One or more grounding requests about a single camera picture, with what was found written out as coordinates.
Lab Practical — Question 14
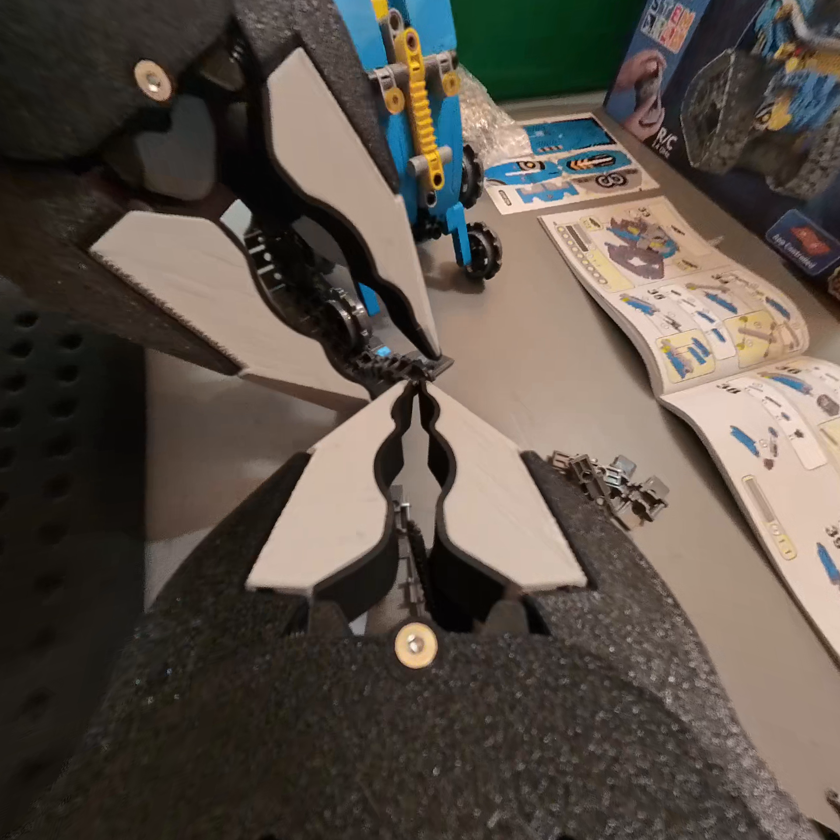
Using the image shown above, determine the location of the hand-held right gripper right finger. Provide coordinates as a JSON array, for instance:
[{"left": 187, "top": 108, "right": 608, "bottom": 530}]
[{"left": 416, "top": 381, "right": 588, "bottom": 595}]

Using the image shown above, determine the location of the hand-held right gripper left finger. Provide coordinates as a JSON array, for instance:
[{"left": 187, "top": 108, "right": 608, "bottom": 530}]
[{"left": 246, "top": 381, "right": 421, "bottom": 599}]

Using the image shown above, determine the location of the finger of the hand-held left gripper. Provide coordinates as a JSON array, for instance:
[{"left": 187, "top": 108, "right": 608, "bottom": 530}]
[
  {"left": 262, "top": 46, "right": 442, "bottom": 361},
  {"left": 88, "top": 210, "right": 395, "bottom": 403}
]

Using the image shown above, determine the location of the blue toy robot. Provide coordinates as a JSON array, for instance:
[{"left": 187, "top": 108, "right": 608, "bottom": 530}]
[{"left": 289, "top": 0, "right": 503, "bottom": 358}]

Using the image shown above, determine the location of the pile of grey track links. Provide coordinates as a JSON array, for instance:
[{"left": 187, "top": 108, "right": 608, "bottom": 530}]
[{"left": 548, "top": 451, "right": 670, "bottom": 526}]

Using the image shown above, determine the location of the grey toy track chain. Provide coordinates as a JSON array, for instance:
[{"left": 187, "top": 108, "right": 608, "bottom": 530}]
[{"left": 246, "top": 226, "right": 454, "bottom": 388}]

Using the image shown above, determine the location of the grey desk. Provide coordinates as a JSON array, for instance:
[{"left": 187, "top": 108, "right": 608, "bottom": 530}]
[{"left": 144, "top": 98, "right": 840, "bottom": 840}]

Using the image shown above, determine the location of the bubble wrap bag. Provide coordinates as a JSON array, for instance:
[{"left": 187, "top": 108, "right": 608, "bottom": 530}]
[{"left": 456, "top": 66, "right": 521, "bottom": 165}]

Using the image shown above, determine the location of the blue sticker sheet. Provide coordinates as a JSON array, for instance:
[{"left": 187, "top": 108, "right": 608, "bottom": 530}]
[{"left": 484, "top": 115, "right": 659, "bottom": 216}]

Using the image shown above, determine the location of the green plastic bin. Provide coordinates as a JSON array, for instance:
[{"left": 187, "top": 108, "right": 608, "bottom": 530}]
[{"left": 453, "top": 0, "right": 647, "bottom": 102}]

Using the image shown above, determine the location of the black perforated pad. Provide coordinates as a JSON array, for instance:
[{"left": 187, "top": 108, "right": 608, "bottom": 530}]
[{"left": 0, "top": 282, "right": 148, "bottom": 840}]

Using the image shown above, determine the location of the instruction booklet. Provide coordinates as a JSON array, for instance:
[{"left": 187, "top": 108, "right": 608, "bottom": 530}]
[{"left": 538, "top": 197, "right": 840, "bottom": 657}]

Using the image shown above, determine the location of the dark blue robot kit box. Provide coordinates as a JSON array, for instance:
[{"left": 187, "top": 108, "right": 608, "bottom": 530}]
[{"left": 604, "top": 0, "right": 840, "bottom": 283}]

